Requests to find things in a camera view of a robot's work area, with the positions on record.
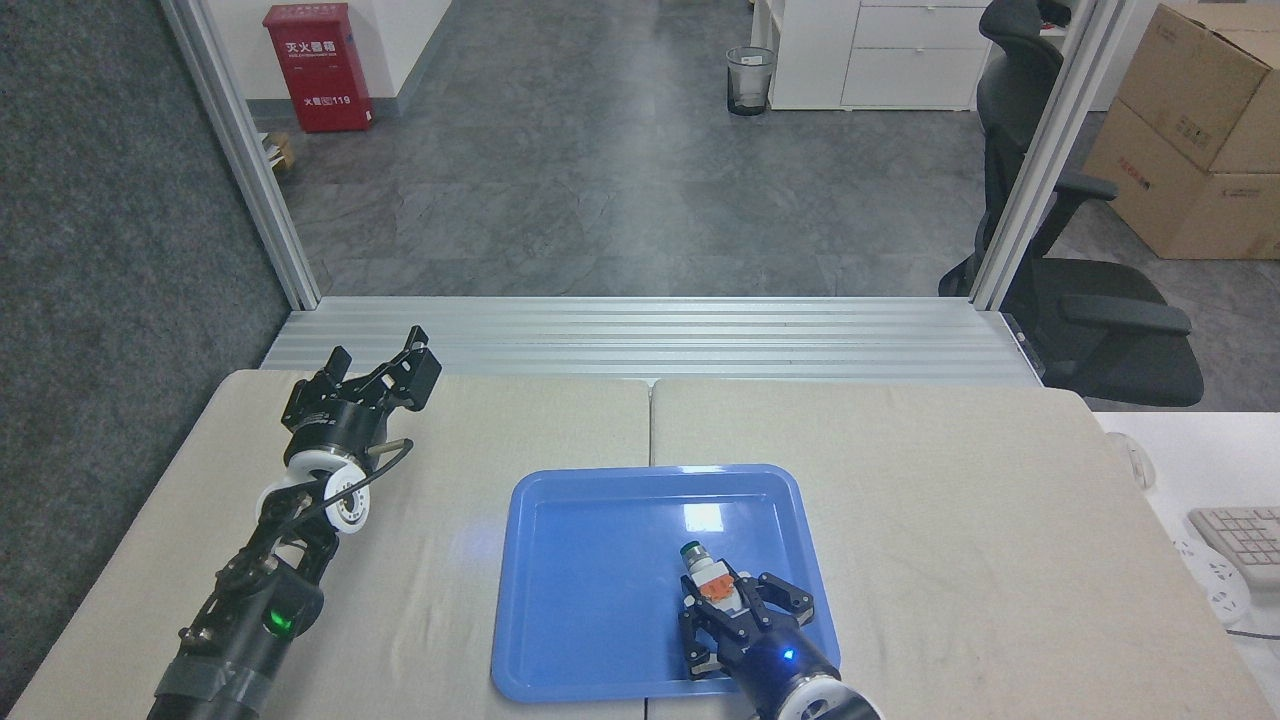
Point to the white keyboard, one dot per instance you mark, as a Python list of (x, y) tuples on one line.
[(1245, 540)]

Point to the blue plastic tray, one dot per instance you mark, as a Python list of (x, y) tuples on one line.
[(600, 600)]

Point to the white computer mouse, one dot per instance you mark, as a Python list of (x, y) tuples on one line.
[(1135, 462)]

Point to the mesh waste bin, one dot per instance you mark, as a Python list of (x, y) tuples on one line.
[(750, 80)]

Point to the red fire extinguisher box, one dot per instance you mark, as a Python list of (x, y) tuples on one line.
[(318, 70)]

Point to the cardboard box with red print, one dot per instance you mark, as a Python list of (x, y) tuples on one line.
[(1150, 190)]

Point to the black office chair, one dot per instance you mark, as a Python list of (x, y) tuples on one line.
[(1110, 330)]

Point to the white power strip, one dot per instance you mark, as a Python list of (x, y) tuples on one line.
[(1215, 585)]

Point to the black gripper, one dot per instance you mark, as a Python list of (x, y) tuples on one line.
[(335, 425), (780, 665)]

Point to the silver aluminium post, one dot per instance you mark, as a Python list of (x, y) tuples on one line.
[(245, 160), (1045, 150)]

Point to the white drawer cabinet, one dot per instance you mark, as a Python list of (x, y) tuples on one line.
[(880, 60)]

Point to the small cardboard box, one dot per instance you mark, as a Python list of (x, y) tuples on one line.
[(280, 152)]

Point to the large tilted cardboard box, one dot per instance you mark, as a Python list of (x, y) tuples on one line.
[(1190, 80)]

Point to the silver aluminium rail base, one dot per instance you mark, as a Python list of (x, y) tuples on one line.
[(640, 340)]

